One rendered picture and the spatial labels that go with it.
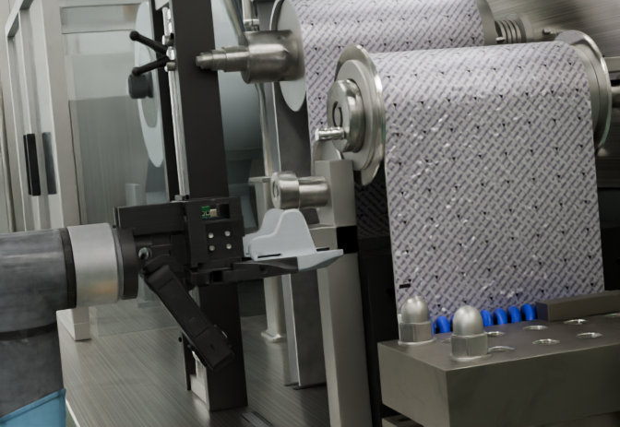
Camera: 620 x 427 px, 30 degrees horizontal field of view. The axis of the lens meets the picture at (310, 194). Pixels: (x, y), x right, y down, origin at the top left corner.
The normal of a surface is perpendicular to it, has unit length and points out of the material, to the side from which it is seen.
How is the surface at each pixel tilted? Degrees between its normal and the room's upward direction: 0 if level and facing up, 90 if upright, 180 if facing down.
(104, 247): 60
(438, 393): 90
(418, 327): 90
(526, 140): 90
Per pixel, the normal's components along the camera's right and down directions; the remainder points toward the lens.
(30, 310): 0.66, -0.02
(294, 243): 0.20, 0.01
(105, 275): 0.32, 0.18
